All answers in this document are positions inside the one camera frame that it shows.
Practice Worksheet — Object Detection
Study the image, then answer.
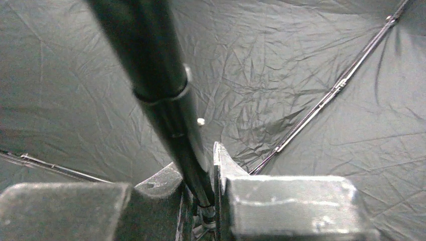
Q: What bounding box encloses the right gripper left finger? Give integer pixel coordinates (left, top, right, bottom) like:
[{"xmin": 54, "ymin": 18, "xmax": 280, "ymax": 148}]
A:
[{"xmin": 1, "ymin": 164, "xmax": 183, "ymax": 240}]

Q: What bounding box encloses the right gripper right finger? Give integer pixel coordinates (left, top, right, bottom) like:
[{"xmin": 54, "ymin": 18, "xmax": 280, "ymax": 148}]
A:
[{"xmin": 212, "ymin": 142, "xmax": 380, "ymax": 240}]

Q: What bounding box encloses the pink and black folding umbrella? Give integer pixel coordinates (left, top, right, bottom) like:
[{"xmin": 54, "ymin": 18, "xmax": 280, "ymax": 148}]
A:
[{"xmin": 1, "ymin": 1, "xmax": 425, "ymax": 240}]

